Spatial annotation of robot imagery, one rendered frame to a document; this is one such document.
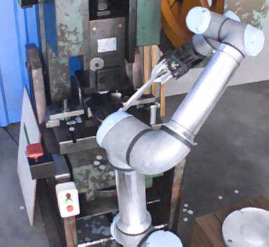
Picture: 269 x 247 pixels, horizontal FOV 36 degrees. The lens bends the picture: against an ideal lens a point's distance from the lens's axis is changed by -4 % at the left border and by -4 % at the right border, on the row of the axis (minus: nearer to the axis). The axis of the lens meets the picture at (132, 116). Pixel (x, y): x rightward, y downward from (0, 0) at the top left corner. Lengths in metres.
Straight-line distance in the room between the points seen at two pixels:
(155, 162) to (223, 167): 1.71
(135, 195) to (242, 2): 0.69
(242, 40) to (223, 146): 1.86
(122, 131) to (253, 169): 1.76
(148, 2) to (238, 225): 1.00
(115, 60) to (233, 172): 1.32
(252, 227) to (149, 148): 0.93
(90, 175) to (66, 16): 0.64
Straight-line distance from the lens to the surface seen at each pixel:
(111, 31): 1.62
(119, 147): 1.11
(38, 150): 1.60
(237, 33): 1.14
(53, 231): 2.29
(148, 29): 1.62
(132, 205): 1.30
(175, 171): 1.81
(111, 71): 1.65
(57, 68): 1.92
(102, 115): 1.73
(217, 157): 2.83
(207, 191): 2.57
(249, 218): 1.93
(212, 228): 1.88
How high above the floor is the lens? 1.72
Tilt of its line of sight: 33 degrees down
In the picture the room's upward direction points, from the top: 1 degrees clockwise
